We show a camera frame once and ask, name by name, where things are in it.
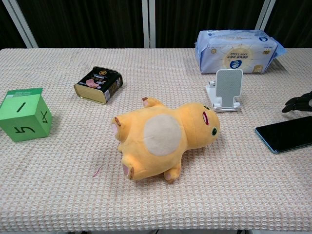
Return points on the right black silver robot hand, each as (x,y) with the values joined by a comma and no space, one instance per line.
(296,101)

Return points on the black smartphone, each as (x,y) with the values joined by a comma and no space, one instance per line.
(285,132)

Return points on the white phone stand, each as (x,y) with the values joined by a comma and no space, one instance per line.
(229,85)

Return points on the blue tissue pack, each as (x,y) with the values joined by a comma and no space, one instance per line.
(234,51)

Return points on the yellow plush toy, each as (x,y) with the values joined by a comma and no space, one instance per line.
(161,136)

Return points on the black luncheon meat can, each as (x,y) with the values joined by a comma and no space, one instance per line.
(100,85)

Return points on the black curtain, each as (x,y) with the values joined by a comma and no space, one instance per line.
(85,22)

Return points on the beige waffle tablecloth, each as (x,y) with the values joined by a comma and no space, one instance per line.
(73,182)

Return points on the green paper cube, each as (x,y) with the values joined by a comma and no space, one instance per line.
(22,119)

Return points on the white slanted frame post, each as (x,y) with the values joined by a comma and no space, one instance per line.
(20,23)
(267,14)

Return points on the white upright frame post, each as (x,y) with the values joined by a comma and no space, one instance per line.
(148,23)

